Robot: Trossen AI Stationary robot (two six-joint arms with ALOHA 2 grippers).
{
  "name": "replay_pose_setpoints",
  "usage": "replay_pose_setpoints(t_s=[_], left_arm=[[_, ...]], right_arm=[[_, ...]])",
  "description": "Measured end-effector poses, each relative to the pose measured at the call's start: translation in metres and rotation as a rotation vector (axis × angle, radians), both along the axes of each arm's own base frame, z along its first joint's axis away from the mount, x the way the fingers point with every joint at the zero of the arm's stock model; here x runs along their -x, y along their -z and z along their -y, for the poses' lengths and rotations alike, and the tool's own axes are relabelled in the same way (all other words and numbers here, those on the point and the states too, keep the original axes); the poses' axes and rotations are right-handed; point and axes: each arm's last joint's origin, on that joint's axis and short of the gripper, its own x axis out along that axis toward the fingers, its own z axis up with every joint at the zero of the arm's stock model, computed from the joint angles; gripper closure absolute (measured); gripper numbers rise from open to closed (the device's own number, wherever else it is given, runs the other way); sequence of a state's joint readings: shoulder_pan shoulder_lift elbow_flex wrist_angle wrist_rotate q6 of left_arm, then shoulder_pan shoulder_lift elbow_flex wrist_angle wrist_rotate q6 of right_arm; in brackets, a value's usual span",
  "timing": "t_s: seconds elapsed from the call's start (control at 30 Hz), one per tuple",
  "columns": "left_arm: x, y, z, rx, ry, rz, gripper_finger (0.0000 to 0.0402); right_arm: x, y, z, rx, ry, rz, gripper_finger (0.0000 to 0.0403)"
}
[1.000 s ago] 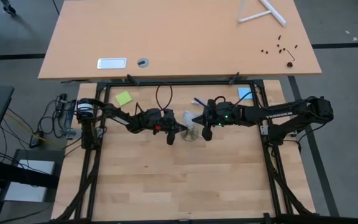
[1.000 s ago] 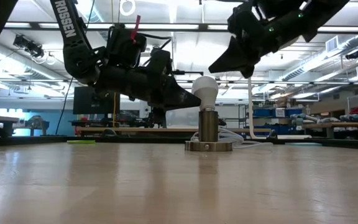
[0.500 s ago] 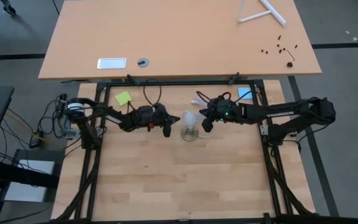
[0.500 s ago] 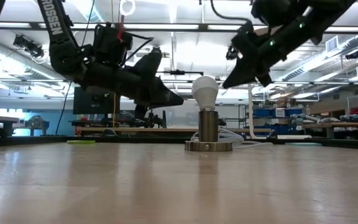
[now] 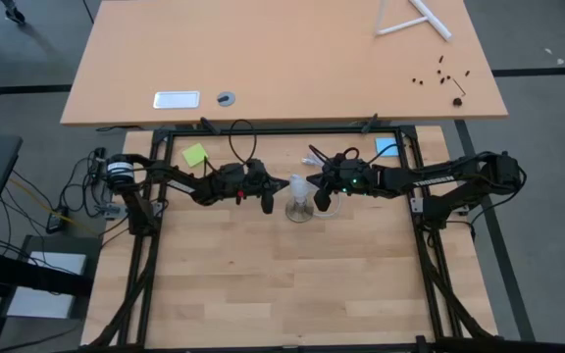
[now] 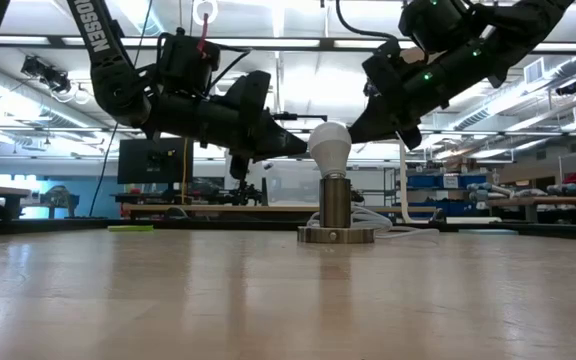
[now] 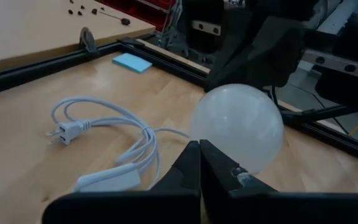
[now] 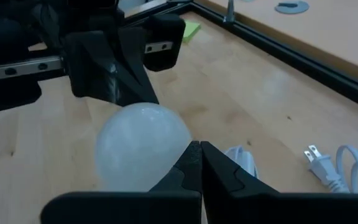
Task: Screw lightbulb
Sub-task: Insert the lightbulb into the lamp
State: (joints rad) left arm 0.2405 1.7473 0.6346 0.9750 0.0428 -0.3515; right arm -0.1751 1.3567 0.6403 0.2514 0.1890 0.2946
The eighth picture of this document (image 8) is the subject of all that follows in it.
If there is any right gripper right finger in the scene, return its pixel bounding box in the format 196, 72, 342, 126
200, 141, 358, 224

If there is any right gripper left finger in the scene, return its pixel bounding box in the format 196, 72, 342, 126
40, 140, 203, 224

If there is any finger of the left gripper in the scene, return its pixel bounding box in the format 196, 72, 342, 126
116, 26, 160, 107
63, 30, 120, 106

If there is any frosted white lightbulb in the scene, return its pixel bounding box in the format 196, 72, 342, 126
94, 102, 194, 192

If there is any green sticky note pad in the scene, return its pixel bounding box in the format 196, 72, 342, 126
181, 20, 202, 44

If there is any grey round desk grommet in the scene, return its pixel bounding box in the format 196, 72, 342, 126
274, 0, 310, 15

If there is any orange-brown desk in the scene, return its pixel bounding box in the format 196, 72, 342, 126
197, 0, 358, 83

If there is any black frame clamp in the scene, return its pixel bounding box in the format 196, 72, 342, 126
223, 0, 237, 25

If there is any black aluminium frame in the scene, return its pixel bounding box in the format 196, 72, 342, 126
118, 0, 358, 115

